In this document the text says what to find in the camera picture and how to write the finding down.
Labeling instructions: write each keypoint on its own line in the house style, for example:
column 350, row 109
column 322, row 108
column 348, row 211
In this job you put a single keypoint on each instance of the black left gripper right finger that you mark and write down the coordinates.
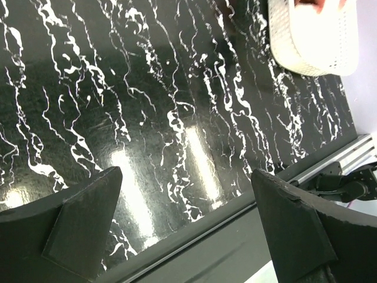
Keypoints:
column 311, row 239

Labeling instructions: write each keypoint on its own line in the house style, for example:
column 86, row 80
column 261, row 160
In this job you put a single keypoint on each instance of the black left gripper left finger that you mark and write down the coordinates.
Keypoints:
column 61, row 237

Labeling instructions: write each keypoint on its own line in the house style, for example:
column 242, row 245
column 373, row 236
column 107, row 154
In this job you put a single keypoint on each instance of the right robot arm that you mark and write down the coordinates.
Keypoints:
column 331, row 184

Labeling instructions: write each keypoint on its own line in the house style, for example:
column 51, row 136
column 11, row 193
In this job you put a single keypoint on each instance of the white oval laundry basket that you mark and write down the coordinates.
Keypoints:
column 308, row 42

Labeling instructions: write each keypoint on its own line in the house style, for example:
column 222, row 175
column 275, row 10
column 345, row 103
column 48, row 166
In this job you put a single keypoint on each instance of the aluminium frame rail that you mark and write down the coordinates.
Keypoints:
column 350, row 157

